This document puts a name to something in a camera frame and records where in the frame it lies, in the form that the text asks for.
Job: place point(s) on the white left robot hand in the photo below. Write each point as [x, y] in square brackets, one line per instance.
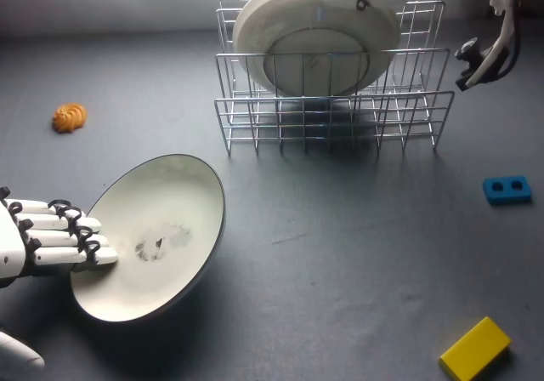
[42, 228]

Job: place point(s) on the white plate with dark rim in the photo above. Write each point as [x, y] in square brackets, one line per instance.
[170, 194]
[297, 15]

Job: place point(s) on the orange swirl cookie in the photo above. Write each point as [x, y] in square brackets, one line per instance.
[70, 118]

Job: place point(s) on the blue block with two holes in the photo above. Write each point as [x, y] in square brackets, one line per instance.
[508, 196]

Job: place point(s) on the yellow rectangular block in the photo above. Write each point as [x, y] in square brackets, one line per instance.
[476, 349]

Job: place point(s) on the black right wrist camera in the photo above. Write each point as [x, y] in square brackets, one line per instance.
[467, 51]

